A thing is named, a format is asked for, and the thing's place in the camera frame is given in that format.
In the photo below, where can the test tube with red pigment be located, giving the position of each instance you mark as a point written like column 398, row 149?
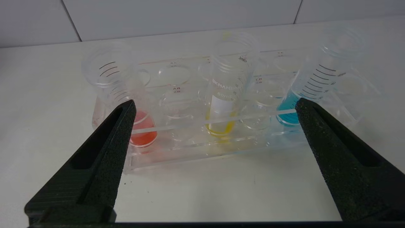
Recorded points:
column 144, row 136

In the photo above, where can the test tube with blue pigment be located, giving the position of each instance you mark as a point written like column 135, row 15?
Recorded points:
column 311, row 85

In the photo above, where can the test tube with yellow pigment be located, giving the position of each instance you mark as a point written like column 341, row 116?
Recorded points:
column 223, row 104

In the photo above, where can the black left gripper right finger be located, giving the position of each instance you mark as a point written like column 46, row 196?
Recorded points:
column 348, row 177

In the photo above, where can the clear acrylic test tube rack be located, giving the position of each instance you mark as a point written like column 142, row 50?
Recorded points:
column 190, row 152

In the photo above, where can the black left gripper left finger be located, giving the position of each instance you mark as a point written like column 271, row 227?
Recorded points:
column 95, row 171

